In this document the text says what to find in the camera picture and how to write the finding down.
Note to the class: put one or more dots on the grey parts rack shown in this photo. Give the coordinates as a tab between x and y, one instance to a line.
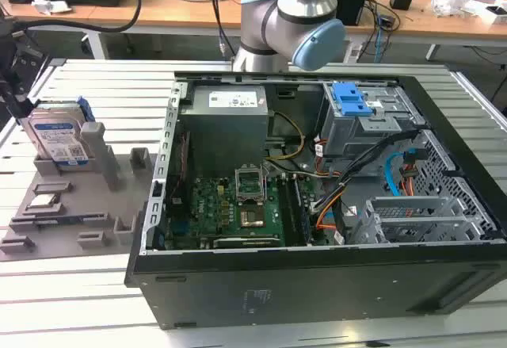
79	197

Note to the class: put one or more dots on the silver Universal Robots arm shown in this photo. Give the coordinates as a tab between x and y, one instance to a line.
261	19

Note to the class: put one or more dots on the hard disk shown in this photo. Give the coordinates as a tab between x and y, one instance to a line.
55	134

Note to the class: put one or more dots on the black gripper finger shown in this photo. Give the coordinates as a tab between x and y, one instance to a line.
17	100

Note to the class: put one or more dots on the grey power supply unit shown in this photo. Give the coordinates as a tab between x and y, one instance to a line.
226	126

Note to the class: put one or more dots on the CPU socket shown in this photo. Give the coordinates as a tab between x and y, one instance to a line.
252	218

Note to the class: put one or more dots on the white box with black phone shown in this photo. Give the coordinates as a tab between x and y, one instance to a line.
489	12

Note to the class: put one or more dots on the grey metal disk bay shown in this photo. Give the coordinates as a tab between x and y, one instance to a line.
412	221

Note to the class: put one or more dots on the silver CPU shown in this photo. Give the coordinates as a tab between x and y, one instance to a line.
43	200

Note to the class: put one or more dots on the black RAM slot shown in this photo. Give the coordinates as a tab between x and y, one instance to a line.
286	213

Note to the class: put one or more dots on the crumpled white paper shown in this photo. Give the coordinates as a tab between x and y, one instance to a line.
49	5

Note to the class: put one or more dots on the white power strip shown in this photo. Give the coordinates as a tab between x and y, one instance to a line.
353	51

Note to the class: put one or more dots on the black graphics card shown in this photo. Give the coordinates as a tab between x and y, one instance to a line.
245	242

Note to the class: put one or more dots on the blue plastic drive latch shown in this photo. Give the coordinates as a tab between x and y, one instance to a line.
350	100

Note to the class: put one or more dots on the clear plastic bag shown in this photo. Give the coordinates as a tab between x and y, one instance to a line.
449	3

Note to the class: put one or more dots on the green motherboard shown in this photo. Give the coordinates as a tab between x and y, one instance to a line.
214	205

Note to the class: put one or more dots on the grey metal drive cage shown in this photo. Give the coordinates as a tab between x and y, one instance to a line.
356	130

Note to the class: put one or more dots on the black open PC case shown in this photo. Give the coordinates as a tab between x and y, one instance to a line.
277	284

